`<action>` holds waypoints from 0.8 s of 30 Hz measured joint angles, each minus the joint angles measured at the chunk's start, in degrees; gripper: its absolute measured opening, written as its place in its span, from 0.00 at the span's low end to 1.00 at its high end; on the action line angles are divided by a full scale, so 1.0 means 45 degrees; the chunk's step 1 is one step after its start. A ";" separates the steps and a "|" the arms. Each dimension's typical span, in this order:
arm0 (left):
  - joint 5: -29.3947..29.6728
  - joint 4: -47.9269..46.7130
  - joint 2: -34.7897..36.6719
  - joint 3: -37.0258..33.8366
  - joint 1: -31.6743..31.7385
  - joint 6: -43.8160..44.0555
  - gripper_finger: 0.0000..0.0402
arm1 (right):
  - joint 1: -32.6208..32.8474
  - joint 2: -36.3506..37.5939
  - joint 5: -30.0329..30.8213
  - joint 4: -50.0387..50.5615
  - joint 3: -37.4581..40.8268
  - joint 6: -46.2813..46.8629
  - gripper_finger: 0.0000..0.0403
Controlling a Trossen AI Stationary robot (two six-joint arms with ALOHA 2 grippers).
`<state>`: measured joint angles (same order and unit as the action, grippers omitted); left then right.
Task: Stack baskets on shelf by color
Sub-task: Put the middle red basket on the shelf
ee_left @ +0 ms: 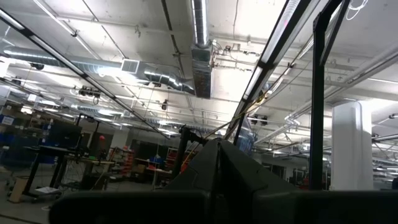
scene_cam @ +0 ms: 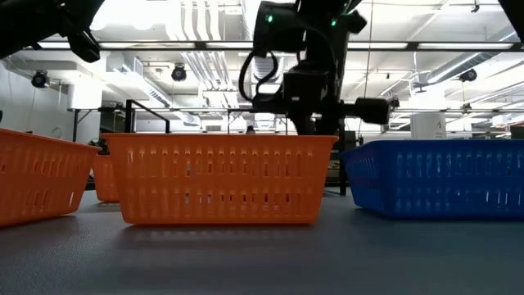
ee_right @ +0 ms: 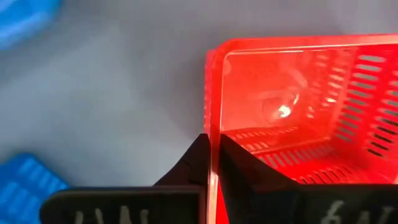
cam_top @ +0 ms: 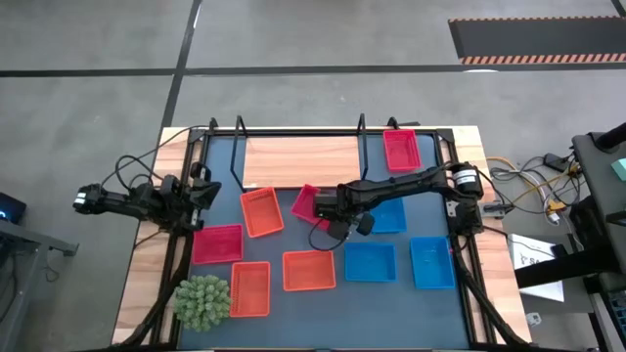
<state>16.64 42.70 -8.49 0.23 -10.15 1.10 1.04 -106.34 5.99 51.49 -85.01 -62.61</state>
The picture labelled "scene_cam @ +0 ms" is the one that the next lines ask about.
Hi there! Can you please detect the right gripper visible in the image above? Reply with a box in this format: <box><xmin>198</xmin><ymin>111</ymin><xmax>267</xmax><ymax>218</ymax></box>
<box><xmin>250</xmin><ymin>61</ymin><xmax>392</xmax><ymax>136</ymax></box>

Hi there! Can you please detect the orange plastic basket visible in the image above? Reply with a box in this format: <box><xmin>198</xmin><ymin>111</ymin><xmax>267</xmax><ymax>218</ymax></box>
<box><xmin>0</xmin><ymin>127</ymin><xmax>102</xmax><ymax>229</ymax></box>
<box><xmin>100</xmin><ymin>132</ymin><xmax>340</xmax><ymax>226</ymax></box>
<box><xmin>90</xmin><ymin>153</ymin><xmax>120</xmax><ymax>204</ymax></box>

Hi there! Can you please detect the blue plastic basket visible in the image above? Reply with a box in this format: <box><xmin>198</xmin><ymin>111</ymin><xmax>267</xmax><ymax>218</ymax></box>
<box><xmin>340</xmin><ymin>138</ymin><xmax>524</xmax><ymax>220</ymax></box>

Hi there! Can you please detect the black metal shelf wooden board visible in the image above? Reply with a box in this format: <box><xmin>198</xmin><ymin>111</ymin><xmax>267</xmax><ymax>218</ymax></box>
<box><xmin>124</xmin><ymin>99</ymin><xmax>347</xmax><ymax>197</ymax></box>

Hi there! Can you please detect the black background table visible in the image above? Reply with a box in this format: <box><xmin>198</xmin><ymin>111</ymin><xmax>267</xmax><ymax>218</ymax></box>
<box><xmin>67</xmin><ymin>107</ymin><xmax>128</xmax><ymax>143</ymax></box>

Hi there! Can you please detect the white pillar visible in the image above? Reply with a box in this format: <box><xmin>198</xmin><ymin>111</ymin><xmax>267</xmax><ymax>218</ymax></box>
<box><xmin>410</xmin><ymin>112</ymin><xmax>447</xmax><ymax>140</ymax></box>

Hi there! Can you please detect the grey-blue table mat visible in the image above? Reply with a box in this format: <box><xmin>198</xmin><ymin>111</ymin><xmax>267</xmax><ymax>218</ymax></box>
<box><xmin>0</xmin><ymin>187</ymin><xmax>524</xmax><ymax>295</ymax></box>

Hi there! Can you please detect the ribbed silver air duct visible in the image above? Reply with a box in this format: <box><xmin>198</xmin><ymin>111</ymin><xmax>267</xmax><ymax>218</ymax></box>
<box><xmin>252</xmin><ymin>55</ymin><xmax>284</xmax><ymax>83</ymax></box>

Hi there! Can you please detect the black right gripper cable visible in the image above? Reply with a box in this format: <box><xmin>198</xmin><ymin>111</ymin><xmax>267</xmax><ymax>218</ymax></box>
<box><xmin>238</xmin><ymin>48</ymin><xmax>280</xmax><ymax>103</ymax></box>

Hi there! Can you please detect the long silver ceiling duct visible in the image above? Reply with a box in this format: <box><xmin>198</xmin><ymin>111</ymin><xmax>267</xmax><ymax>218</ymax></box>
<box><xmin>425</xmin><ymin>51</ymin><xmax>524</xmax><ymax>85</ymax></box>

